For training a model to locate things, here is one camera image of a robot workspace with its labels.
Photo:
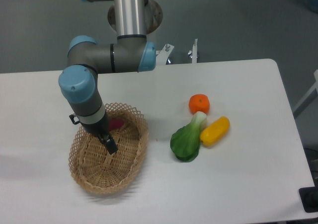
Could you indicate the orange tangerine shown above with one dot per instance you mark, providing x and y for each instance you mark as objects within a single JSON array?
[{"x": 199, "y": 102}]

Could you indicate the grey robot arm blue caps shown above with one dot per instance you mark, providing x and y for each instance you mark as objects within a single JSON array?
[{"x": 86, "y": 60}]

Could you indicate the yellow bell pepper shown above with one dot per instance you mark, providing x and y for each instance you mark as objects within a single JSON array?
[{"x": 214, "y": 132}]

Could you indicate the white frame at right edge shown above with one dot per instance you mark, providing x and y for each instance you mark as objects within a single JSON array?
[{"x": 307, "y": 98}]

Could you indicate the white mounting frame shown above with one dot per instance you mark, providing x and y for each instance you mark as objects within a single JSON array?
[{"x": 168, "y": 56}]

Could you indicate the green bok choy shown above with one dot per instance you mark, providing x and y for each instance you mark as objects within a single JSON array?
[{"x": 185, "y": 142}]

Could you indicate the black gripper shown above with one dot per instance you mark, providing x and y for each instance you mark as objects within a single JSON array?
[{"x": 98, "y": 126}]

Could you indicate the black device at table edge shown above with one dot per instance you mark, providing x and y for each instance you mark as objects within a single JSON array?
[{"x": 309, "y": 198}]

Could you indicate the woven wicker basket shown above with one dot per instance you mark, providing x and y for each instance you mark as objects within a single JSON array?
[{"x": 97, "y": 171}]

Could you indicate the purple sweet potato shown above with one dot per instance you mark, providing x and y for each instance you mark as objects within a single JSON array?
[{"x": 115, "y": 123}]

